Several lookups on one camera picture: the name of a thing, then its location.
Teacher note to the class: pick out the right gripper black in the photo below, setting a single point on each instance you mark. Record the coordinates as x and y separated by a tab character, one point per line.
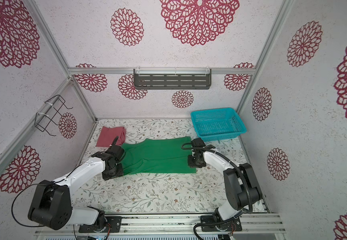
190	163

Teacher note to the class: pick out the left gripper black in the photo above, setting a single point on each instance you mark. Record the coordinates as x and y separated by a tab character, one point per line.
106	176

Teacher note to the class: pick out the green tank top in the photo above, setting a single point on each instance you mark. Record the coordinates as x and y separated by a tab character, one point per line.
157	157

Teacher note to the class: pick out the pink tank top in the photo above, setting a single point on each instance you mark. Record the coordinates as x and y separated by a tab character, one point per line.
108	135

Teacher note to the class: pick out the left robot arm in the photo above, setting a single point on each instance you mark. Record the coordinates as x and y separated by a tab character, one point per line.
51	204

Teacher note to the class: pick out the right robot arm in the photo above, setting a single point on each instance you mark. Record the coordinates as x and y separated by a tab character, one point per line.
240	182

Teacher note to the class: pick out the teal plastic basket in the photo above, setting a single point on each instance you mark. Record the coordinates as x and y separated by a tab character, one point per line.
217	124

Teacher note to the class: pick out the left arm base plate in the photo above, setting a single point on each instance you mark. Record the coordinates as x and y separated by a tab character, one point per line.
103	225

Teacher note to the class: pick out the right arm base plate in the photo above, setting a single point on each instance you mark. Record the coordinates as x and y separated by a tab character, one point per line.
221	224

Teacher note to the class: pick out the black wire wall rack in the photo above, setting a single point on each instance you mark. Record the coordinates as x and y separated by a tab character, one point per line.
42	120

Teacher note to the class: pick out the grey wall shelf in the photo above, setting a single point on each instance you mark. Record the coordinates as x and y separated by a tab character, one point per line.
172	80

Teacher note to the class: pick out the aluminium front rail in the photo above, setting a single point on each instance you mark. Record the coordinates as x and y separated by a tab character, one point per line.
174	224

